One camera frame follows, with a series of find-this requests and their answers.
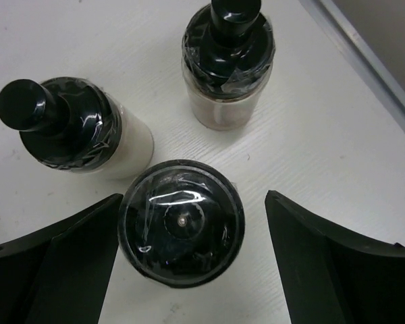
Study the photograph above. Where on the black pump bottle right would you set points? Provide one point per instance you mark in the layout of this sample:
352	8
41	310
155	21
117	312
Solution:
227	58

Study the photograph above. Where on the black pump bottle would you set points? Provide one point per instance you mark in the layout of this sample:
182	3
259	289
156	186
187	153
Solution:
70	124
227	58

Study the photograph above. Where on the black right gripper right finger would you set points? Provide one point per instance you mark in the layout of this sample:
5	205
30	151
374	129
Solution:
331	274

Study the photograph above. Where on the black pump bottle left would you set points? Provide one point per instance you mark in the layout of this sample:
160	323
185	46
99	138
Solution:
70	124

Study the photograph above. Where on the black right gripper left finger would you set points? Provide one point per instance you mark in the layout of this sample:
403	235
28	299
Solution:
60	273

